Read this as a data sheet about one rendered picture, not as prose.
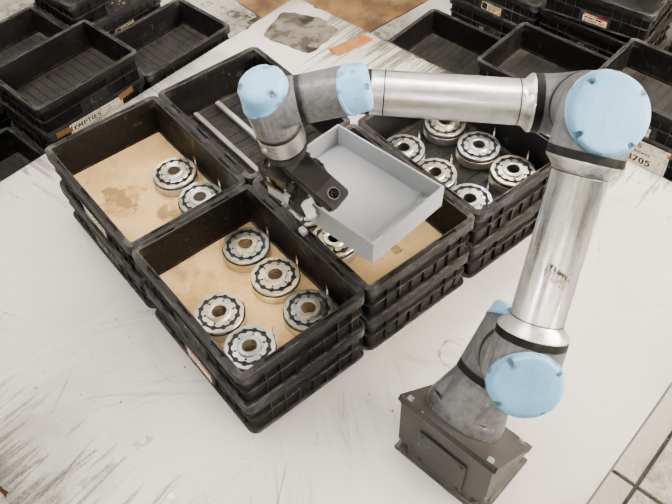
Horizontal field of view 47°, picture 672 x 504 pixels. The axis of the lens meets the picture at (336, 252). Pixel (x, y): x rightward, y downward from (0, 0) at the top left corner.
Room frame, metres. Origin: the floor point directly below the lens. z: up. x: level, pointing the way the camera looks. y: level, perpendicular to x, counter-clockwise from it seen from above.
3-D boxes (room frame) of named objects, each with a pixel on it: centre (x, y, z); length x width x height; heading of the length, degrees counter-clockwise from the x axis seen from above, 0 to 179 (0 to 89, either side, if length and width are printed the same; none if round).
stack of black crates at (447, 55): (2.43, -0.47, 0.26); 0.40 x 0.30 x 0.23; 46
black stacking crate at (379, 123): (1.30, -0.30, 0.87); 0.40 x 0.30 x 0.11; 37
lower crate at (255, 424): (0.94, 0.18, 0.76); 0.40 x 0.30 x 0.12; 37
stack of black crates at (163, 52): (2.41, 0.59, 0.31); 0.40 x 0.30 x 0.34; 136
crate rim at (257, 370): (0.94, 0.18, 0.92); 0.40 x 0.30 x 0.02; 37
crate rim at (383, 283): (1.12, -0.06, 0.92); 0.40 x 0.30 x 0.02; 37
